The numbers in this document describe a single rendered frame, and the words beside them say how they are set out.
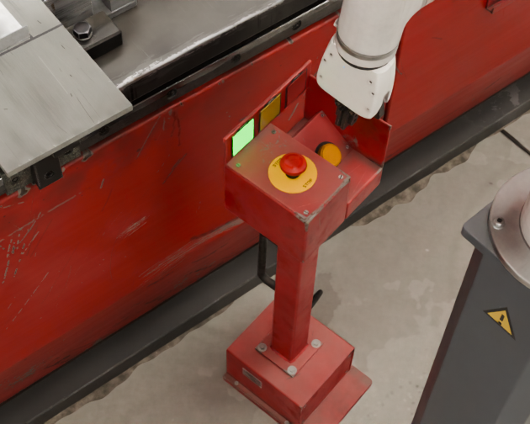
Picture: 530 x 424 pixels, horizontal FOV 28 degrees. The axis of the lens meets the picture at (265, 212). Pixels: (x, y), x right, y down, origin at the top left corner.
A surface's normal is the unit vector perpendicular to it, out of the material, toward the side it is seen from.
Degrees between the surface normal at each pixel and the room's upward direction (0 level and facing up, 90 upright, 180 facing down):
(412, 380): 0
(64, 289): 90
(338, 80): 90
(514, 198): 0
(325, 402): 0
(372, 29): 93
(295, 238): 90
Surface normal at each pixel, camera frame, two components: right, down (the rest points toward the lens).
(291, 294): -0.64, 0.63
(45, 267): 0.60, 0.67
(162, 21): 0.02, -0.55
